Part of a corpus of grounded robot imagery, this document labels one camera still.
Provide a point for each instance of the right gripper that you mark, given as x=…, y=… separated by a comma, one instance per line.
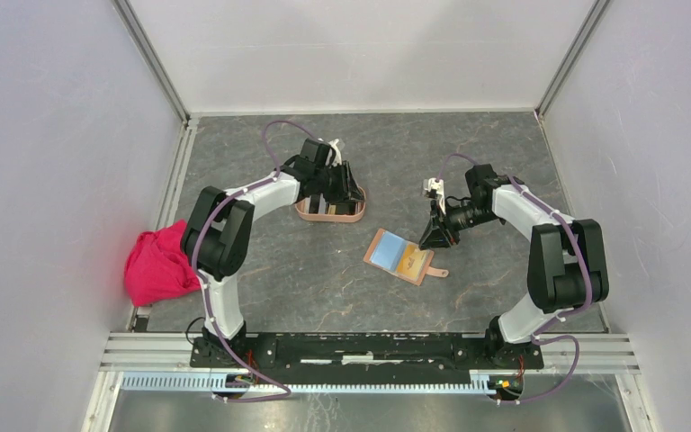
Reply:
x=435, y=236

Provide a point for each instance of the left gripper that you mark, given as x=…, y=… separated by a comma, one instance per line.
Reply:
x=348, y=188

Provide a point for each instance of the orange credit card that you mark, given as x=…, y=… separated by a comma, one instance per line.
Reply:
x=412, y=263

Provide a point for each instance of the blue credit card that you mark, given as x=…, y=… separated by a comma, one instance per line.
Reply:
x=388, y=251

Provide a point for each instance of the tan leather card holder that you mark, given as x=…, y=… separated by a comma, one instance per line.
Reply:
x=430, y=270

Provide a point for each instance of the pink oval tray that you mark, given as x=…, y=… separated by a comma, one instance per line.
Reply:
x=353, y=216

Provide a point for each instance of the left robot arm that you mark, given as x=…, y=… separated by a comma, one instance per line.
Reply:
x=217, y=235

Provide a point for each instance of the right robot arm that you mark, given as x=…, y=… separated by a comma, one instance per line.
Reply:
x=566, y=272

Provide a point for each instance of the silver credit card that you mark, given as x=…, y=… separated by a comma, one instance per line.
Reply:
x=321, y=205

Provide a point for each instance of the red crumpled cloth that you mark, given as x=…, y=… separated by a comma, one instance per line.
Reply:
x=157, y=269

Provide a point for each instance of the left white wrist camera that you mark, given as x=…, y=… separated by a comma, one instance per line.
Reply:
x=335, y=146

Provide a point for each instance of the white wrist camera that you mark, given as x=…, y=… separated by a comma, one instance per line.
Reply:
x=433, y=188
x=335, y=146

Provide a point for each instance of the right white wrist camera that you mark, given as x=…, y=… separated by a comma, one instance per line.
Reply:
x=433, y=188

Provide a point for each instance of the white toothed cable duct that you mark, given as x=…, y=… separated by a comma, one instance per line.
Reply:
x=225, y=382

